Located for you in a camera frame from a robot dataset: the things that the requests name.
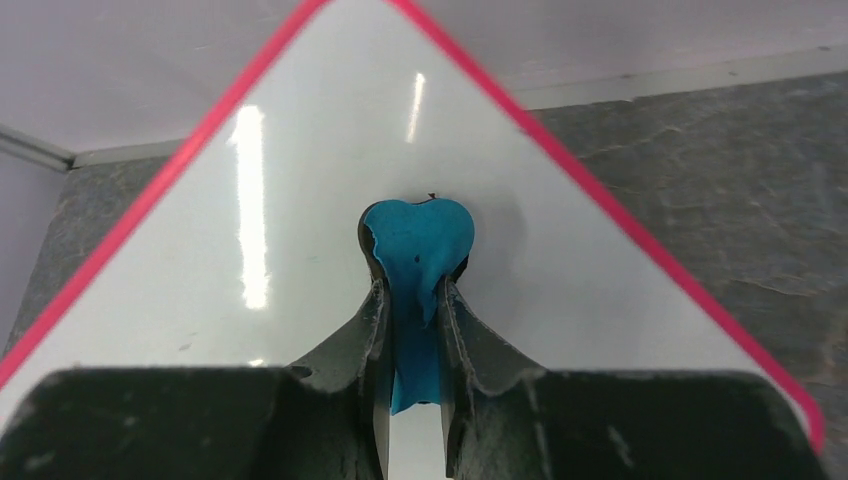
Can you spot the blue black whiteboard eraser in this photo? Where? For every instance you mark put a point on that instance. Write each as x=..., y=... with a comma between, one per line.
x=413, y=246

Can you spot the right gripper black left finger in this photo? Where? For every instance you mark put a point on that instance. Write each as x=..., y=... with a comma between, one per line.
x=324, y=416

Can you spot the pink framed whiteboard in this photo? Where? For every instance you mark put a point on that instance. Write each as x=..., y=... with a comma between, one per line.
x=245, y=249

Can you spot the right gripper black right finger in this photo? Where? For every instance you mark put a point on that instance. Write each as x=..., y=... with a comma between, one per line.
x=505, y=416

